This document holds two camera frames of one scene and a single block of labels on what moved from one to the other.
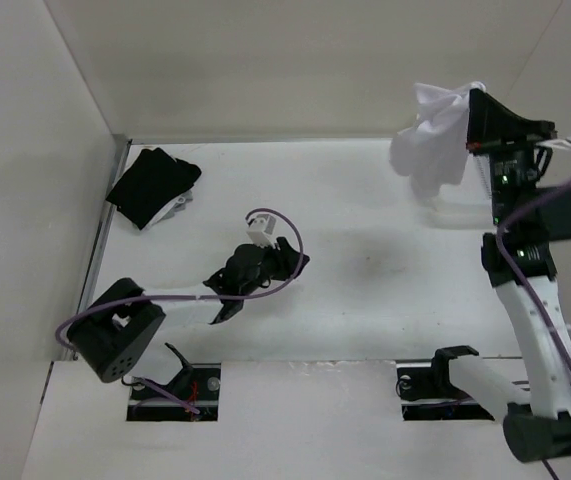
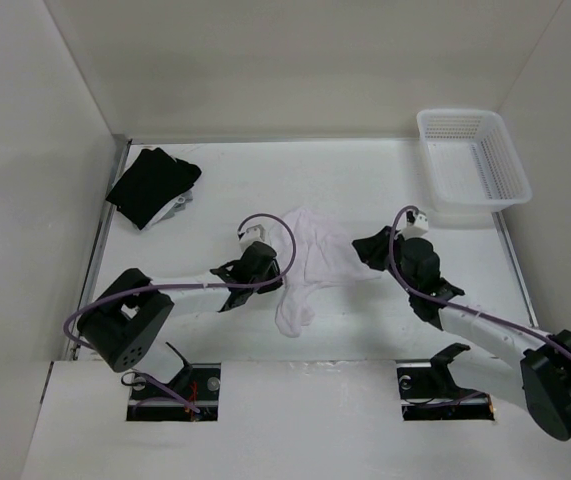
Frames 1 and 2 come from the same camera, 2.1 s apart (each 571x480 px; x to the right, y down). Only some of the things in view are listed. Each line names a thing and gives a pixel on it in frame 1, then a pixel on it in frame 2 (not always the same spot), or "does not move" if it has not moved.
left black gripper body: x=264 y=272 does not move
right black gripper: x=491 y=124 to x=370 y=249
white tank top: x=432 y=151 to x=320 y=253
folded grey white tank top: x=169 y=209 does not move
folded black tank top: x=154 y=181 does not move
